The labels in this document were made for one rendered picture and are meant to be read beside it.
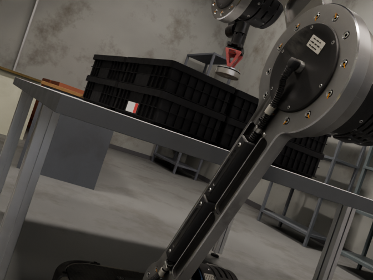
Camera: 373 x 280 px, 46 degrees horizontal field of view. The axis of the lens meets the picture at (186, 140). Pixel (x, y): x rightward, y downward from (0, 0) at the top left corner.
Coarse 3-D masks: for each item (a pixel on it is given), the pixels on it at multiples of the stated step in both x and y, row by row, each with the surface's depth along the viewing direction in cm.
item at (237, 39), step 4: (236, 36) 184; (240, 36) 183; (244, 36) 184; (232, 40) 185; (236, 40) 183; (240, 40) 183; (244, 40) 185; (228, 44) 183; (232, 44) 183; (236, 44) 181; (240, 44) 180; (240, 48) 183
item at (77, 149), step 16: (32, 128) 358; (64, 128) 364; (80, 128) 368; (96, 128) 371; (64, 144) 366; (80, 144) 369; (96, 144) 373; (48, 160) 364; (64, 160) 367; (80, 160) 371; (96, 160) 374; (48, 176) 365; (64, 176) 368; (80, 176) 372; (96, 176) 375
